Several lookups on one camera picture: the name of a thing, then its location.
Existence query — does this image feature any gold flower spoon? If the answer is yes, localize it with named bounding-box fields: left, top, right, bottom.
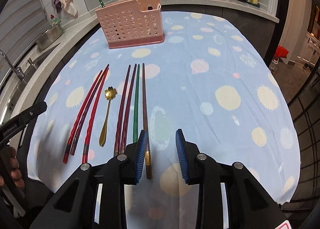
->
left=99, top=86, right=117, bottom=147

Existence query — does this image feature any dark red chopstick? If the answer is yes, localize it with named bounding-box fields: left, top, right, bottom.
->
left=120, top=64, right=137, bottom=154

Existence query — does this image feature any dark maroon chopstick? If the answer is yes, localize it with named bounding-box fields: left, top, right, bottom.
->
left=69, top=63, right=110, bottom=156

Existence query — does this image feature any kitchen sink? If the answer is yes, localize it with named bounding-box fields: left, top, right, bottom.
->
left=0, top=43, right=61, bottom=124

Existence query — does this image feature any chrome faucet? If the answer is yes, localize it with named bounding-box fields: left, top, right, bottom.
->
left=0, top=50, right=25, bottom=81

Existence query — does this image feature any pink perforated utensil holder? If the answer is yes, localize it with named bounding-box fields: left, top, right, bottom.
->
left=95, top=0, right=165, bottom=49

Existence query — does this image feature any person's left hand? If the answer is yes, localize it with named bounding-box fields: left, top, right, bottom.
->
left=3, top=145, right=25, bottom=189

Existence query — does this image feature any hanging dish towel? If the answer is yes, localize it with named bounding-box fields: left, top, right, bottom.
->
left=52, top=0, right=78, bottom=17

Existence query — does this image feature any purple maroon chopstick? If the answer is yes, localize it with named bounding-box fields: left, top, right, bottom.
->
left=113, top=65, right=131, bottom=156

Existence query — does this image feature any green dish soap bottle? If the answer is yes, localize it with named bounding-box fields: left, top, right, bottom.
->
left=50, top=15, right=59, bottom=26

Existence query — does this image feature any brown chopstick gold band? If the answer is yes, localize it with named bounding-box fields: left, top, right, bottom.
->
left=142, top=64, right=152, bottom=180

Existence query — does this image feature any blue dotted tablecloth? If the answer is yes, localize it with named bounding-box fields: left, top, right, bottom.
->
left=27, top=12, right=300, bottom=228

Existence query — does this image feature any bright red chopstick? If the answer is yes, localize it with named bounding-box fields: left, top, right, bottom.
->
left=62, top=69, right=103, bottom=164

